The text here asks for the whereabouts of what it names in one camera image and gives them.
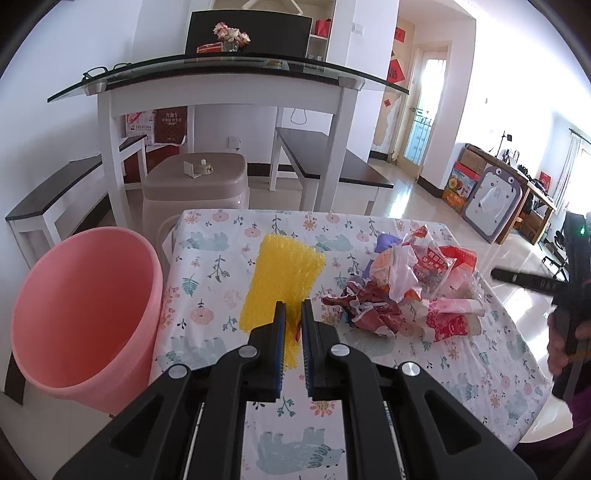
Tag wooden desk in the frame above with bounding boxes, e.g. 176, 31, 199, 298
464, 143, 557, 245

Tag black eyeglasses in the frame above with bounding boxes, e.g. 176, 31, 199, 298
83, 62, 132, 79

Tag purple wrapper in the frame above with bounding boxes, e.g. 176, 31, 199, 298
375, 233, 407, 254

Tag white red carton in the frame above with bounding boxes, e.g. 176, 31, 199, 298
126, 111, 155, 139

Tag long dark-top white bench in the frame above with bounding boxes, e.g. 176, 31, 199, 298
6, 135, 148, 268

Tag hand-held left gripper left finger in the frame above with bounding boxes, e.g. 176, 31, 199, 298
53, 301, 289, 480

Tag fruit printed cardboard box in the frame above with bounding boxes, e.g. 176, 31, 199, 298
442, 161, 481, 215

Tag person's right hand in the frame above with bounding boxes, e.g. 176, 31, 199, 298
548, 310, 583, 377

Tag dark red carton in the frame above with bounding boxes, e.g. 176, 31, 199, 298
154, 107, 189, 145

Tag short dark-top white bench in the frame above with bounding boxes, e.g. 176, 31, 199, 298
270, 127, 394, 215

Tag black panel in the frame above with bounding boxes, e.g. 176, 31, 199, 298
185, 10, 314, 58

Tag glass-top white table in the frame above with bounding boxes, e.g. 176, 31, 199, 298
47, 53, 410, 227

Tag dark red crumpled wrapper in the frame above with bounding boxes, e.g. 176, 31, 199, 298
322, 279, 421, 337

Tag orange white paper wrapper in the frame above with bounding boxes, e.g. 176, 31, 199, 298
367, 244, 428, 303

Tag penguin drawing board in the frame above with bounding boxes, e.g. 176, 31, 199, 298
463, 167, 524, 244

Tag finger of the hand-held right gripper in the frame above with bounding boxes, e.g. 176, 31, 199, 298
491, 269, 568, 296

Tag red white plastic bag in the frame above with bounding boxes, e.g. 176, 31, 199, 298
402, 225, 481, 291

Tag pink flower bouquet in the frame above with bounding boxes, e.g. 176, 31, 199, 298
212, 22, 251, 52

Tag pink plastic bucket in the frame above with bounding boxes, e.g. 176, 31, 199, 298
10, 226, 163, 415

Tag pink white packet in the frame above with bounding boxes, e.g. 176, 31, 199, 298
422, 298, 485, 343

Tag beige plastic stool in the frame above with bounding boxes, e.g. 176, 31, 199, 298
141, 152, 251, 236

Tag person's purple clothing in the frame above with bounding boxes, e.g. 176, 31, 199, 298
512, 397, 591, 480

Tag yellow bubble wrap sheet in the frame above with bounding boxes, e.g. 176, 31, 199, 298
240, 233, 327, 370

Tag floral printed tablecloth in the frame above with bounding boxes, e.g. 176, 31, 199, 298
150, 209, 555, 480

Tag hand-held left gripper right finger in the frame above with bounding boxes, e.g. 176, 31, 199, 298
301, 299, 539, 480

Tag red printed snack packet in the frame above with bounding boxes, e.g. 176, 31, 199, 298
409, 249, 458, 298

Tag white shelf unit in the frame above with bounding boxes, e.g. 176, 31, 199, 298
302, 0, 335, 63

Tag brown cardboard box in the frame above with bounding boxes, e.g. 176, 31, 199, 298
462, 145, 490, 174

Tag bright red carton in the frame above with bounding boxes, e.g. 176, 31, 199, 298
122, 143, 183, 185

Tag balcony door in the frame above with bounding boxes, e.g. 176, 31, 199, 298
399, 41, 451, 176

